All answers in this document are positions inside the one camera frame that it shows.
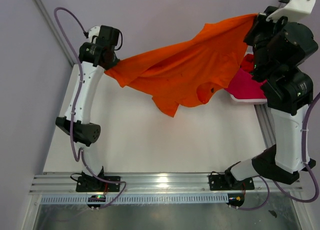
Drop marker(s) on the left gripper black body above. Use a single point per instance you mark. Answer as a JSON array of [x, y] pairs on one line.
[[110, 61]]

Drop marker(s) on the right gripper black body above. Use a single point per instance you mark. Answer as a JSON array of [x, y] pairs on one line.
[[253, 31]]

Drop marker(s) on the orange t shirt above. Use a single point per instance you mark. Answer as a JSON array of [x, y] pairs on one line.
[[188, 73]]

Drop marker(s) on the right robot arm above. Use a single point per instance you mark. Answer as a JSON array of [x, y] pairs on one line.
[[289, 95]]

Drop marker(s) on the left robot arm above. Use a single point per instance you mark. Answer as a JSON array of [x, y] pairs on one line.
[[95, 56]]

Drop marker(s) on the red t shirt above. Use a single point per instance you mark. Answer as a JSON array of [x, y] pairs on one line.
[[247, 63]]

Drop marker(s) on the magenta t shirt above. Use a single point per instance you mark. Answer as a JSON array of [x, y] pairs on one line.
[[243, 87]]

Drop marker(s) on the white plastic basket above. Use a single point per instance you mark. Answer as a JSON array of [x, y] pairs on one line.
[[250, 102]]

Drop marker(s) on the right controller board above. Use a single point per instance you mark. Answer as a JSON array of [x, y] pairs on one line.
[[235, 199]]

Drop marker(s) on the controller board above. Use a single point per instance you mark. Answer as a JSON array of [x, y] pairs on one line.
[[235, 199], [96, 201]]

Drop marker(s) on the left controller board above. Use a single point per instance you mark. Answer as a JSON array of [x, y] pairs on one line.
[[96, 201]]

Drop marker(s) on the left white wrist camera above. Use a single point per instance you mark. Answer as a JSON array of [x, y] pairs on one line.
[[94, 31]]

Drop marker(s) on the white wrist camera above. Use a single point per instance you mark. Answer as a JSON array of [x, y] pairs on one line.
[[294, 10], [94, 31]]

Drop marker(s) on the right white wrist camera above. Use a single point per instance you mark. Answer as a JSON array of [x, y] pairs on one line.
[[294, 10]]

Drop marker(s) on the left frame post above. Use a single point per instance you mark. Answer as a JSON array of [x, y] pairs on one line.
[[54, 30]]

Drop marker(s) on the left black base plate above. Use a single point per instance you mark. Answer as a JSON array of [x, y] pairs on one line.
[[91, 184]]

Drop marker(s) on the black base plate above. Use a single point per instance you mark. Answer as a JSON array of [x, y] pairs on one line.
[[224, 182], [91, 184]]

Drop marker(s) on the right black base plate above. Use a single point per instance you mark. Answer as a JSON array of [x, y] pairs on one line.
[[224, 182]]

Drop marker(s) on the white slotted cable duct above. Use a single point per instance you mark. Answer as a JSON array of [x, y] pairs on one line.
[[140, 199]]

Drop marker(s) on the aluminium front rail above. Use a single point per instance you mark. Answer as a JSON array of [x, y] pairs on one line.
[[136, 183]]

